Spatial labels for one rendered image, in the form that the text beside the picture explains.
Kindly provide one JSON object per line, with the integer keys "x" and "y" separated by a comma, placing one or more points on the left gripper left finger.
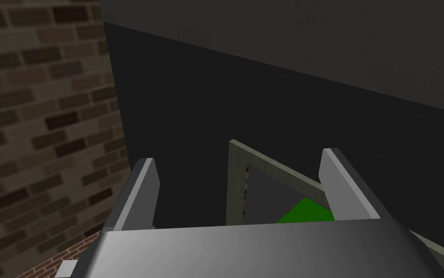
{"x": 140, "y": 200}

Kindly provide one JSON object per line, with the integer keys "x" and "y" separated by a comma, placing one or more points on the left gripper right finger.
{"x": 345, "y": 197}

